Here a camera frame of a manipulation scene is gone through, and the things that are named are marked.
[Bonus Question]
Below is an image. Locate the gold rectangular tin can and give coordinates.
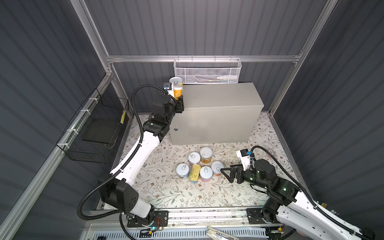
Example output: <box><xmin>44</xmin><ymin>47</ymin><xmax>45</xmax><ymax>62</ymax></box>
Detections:
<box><xmin>189</xmin><ymin>164</ymin><xmax>201</xmax><ymax>184</ymax></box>

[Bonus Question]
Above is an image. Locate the pink can pull-tab lid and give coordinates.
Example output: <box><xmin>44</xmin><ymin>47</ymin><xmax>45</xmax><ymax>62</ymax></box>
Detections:
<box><xmin>200</xmin><ymin>166</ymin><xmax>213</xmax><ymax>182</ymax></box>

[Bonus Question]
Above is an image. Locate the yellow can pull-tab lid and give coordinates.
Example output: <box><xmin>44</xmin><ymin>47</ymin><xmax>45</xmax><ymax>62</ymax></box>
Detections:
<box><xmin>169</xmin><ymin>77</ymin><xmax>183</xmax><ymax>91</ymax></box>

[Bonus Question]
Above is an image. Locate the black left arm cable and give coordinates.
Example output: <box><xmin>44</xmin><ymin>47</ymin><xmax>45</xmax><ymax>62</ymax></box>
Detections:
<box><xmin>76</xmin><ymin>84</ymin><xmax>169</xmax><ymax>221</ymax></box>

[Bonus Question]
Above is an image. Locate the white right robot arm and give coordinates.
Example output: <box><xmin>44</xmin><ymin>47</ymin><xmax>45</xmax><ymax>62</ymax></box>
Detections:
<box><xmin>221</xmin><ymin>159</ymin><xmax>376</xmax><ymax>240</ymax></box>

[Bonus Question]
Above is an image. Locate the black wire basket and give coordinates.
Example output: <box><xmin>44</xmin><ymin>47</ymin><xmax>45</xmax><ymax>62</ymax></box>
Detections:
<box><xmin>57</xmin><ymin>90</ymin><xmax>129</xmax><ymax>164</ymax></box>

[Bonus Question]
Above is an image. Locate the yellow tag on basket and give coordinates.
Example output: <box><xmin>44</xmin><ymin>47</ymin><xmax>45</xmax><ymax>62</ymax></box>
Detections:
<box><xmin>120</xmin><ymin>110</ymin><xmax>126</xmax><ymax>125</ymax></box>

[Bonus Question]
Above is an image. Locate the orange can pull-tab lid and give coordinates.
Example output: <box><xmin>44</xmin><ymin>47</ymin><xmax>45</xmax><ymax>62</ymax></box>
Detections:
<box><xmin>211</xmin><ymin>161</ymin><xmax>224</xmax><ymax>176</ymax></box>

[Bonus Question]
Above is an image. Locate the pink can white lid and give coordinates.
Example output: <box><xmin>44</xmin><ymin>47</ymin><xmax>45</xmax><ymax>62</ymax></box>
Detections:
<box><xmin>188</xmin><ymin>152</ymin><xmax>201</xmax><ymax>166</ymax></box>

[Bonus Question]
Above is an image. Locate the white wire mesh basket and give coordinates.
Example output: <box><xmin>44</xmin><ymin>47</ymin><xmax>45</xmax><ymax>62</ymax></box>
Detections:
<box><xmin>173</xmin><ymin>58</ymin><xmax>242</xmax><ymax>85</ymax></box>

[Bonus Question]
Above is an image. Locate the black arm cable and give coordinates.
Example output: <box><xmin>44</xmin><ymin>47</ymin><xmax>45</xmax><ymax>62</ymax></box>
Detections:
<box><xmin>76</xmin><ymin>84</ymin><xmax>169</xmax><ymax>221</ymax></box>
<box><xmin>250</xmin><ymin>145</ymin><xmax>370</xmax><ymax>240</ymax></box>

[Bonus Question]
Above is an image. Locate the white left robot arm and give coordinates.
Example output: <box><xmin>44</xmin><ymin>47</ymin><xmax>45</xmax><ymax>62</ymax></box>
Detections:
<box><xmin>100</xmin><ymin>95</ymin><xmax>185</xmax><ymax>219</ymax></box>

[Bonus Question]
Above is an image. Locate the orange green can plastic lid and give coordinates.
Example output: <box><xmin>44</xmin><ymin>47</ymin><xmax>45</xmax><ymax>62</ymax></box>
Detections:
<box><xmin>200</xmin><ymin>147</ymin><xmax>213</xmax><ymax>164</ymax></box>

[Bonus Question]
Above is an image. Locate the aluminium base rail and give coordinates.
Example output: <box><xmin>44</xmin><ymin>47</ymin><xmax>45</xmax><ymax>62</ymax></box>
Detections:
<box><xmin>86</xmin><ymin>205</ymin><xmax>310</xmax><ymax>240</ymax></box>

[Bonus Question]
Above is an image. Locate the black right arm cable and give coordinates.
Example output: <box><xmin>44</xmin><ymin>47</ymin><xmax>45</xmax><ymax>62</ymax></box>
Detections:
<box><xmin>250</xmin><ymin>145</ymin><xmax>370</xmax><ymax>240</ymax></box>

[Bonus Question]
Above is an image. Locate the blue can white lid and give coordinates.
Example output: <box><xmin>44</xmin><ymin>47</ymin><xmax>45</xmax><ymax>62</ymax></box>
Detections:
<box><xmin>176</xmin><ymin>164</ymin><xmax>190</xmax><ymax>179</ymax></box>

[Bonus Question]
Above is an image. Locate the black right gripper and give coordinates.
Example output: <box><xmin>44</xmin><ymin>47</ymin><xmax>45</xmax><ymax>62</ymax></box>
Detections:
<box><xmin>220</xmin><ymin>162</ymin><xmax>268</xmax><ymax>191</ymax></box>

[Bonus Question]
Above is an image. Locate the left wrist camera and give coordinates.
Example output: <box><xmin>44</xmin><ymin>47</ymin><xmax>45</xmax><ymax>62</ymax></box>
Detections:
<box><xmin>163</xmin><ymin>83</ymin><xmax>174</xmax><ymax>97</ymax></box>

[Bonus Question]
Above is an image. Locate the yellow orange can plastic lid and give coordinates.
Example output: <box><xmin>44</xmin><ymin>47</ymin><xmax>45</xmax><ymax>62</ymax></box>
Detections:
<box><xmin>173</xmin><ymin>85</ymin><xmax>183</xmax><ymax>100</ymax></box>

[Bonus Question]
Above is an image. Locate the grey metal cabinet box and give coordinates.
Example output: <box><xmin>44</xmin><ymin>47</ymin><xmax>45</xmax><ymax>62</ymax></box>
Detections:
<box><xmin>170</xmin><ymin>83</ymin><xmax>264</xmax><ymax>145</ymax></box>

